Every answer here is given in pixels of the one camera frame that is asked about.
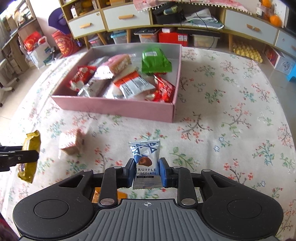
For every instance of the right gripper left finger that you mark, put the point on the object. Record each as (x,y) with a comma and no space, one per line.
(112,178)

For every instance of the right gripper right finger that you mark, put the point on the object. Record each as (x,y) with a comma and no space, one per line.
(185,182)

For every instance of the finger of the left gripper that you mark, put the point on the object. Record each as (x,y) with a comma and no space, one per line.
(13,155)

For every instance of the orange snack packet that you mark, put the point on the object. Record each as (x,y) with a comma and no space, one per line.
(107,194)

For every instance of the gold snack bar wrapper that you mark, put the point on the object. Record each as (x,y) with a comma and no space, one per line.
(27,171)

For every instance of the blue truffle chocolate packet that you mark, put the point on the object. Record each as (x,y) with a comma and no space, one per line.
(146,156)

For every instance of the brown biscuit packet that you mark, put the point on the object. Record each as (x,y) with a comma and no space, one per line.
(71,142)

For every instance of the white zigzag snack packet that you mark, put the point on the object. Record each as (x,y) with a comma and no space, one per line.
(133,84)

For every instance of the red candy packet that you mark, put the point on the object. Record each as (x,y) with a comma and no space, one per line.
(164,91)

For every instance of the pink wafer packet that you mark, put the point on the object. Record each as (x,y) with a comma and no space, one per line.
(112,67)

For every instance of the red white snack packet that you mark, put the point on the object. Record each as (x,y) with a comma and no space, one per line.
(82,76)

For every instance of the green snack bag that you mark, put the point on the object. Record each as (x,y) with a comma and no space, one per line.
(155,61)

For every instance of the clear bag rice crackers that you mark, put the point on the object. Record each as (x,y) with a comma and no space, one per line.
(113,92)

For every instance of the pink cardboard box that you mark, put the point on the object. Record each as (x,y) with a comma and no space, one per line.
(135,107)

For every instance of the floral tablecloth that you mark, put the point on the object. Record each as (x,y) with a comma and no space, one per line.
(228,119)

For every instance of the white shopping bag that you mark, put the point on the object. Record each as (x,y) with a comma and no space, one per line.
(38,49)

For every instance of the red gift bag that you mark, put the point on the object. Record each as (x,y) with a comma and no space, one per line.
(66,43)

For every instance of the clear plastic storage bin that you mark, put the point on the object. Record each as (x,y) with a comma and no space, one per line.
(119,37)

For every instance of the purple hat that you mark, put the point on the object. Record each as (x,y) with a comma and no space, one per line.
(57,20)

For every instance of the yellow egg tray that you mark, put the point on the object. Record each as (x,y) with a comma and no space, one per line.
(246,50)

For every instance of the red cardboard box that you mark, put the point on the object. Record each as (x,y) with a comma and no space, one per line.
(174,38)

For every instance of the blue plastic stool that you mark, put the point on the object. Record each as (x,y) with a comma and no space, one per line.
(292,74)

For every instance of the orange fruit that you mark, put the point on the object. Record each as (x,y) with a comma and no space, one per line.
(275,20)

